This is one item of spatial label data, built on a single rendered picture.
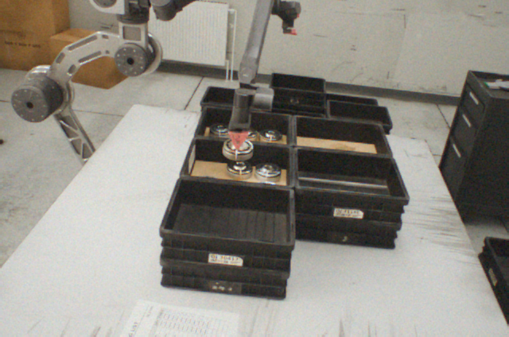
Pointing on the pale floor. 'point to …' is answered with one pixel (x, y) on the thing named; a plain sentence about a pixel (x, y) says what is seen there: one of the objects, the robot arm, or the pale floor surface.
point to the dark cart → (479, 148)
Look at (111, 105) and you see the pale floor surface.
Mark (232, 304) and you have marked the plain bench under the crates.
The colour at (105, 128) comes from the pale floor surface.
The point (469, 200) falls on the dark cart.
